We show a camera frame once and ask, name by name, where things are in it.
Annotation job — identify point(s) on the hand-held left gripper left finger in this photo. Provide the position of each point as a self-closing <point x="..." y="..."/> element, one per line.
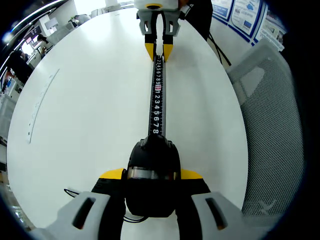
<point x="75" y="220"/>

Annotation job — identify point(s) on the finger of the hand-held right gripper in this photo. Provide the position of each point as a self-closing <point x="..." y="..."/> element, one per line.
<point x="150" y="48"/>
<point x="168" y="48"/>

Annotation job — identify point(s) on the long white flat strip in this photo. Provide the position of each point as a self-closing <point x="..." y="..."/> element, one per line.
<point x="41" y="106"/>

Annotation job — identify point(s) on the clear storage boxes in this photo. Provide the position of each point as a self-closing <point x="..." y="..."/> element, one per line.
<point x="6" y="117"/>

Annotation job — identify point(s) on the black tape measure with blade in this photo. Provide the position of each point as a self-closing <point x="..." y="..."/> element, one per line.
<point x="152" y="160"/>

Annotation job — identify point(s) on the blue framed wall posters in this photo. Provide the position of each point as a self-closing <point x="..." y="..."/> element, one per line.
<point x="246" y="18"/>

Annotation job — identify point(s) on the person's body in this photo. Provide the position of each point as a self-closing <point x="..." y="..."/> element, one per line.
<point x="201" y="17"/>

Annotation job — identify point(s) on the white mesh office chair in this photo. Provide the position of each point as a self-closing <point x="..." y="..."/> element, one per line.
<point x="272" y="140"/>

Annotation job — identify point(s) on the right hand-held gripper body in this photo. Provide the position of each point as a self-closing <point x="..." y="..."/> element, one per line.
<point x="160" y="3"/>

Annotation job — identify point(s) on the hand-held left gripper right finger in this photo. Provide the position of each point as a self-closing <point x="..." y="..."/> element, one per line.
<point x="225" y="220"/>

